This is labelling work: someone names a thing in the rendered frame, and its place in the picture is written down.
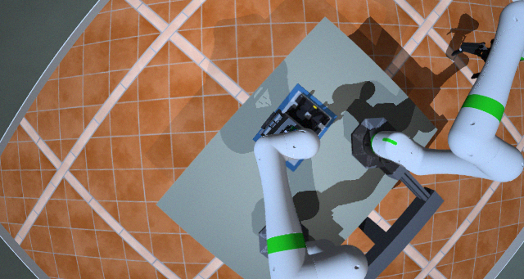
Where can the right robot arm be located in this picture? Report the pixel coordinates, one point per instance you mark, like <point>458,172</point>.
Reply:
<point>475,150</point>

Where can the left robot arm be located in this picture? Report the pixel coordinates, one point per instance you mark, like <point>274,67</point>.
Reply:
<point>287,249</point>

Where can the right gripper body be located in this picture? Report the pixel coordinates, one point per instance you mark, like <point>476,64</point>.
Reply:
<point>486,52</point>

